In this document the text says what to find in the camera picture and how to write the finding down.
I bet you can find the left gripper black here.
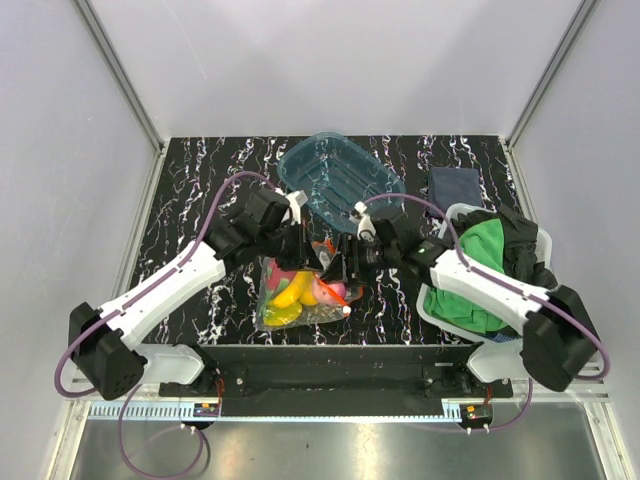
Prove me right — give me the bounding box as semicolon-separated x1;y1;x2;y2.
259;218;324;272

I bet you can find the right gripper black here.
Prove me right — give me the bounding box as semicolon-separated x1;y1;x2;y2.
320;232;400;289

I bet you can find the purple fake fruit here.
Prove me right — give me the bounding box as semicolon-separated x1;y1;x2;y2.
311;281;347;305

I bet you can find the yellow fake banana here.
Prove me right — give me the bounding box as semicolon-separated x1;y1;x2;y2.
271;272;308;309

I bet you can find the clear zip top bag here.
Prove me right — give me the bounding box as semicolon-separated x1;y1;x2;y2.
255;257;363;332

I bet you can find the orange fake fruit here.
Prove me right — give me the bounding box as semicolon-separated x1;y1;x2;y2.
298;283;319;307

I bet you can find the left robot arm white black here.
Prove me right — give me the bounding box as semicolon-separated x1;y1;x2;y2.
69;189;322;401

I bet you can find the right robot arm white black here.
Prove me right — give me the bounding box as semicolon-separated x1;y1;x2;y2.
322;217;601;397

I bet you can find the red fake fruit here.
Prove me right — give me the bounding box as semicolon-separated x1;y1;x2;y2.
265;260;296;294

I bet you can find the yellow fake lemon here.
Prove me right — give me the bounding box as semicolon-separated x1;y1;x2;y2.
263;302;303;327

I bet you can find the teal plastic container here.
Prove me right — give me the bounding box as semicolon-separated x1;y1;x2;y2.
277;132;406;233

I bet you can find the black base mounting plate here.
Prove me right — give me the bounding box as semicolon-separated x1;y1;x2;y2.
159;345;513;421

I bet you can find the navy folded cloth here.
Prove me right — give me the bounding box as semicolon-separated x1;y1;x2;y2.
427;167;483;218

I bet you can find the green cloth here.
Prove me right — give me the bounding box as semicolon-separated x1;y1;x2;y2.
423;218;508;337

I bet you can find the white plastic basket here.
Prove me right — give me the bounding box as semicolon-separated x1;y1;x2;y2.
417;203;554;351

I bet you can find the black cloth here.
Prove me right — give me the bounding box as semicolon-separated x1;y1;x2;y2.
451;206;558;289

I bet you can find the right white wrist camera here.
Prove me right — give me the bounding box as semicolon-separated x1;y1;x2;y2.
350;201;376;242

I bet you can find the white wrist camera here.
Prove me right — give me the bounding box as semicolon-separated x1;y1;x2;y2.
284;190;308;224
350;201;376;242

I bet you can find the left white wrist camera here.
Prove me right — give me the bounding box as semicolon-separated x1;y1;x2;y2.
284;190;308;224

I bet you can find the purple floor cable loop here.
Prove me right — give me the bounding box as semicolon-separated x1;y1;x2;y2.
117;389;207;479

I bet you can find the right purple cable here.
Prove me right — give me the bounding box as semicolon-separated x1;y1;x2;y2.
362;193;612;377

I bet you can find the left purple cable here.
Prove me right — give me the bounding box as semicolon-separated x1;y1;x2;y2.
53;171;281;397

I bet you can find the left aluminium frame post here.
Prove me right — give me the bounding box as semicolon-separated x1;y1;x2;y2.
71;0;165;154

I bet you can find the aluminium frame post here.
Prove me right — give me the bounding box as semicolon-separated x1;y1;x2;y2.
505;0;600;149
71;0;165;154

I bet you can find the right aluminium frame post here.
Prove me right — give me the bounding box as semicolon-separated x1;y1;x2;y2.
505;0;600;149

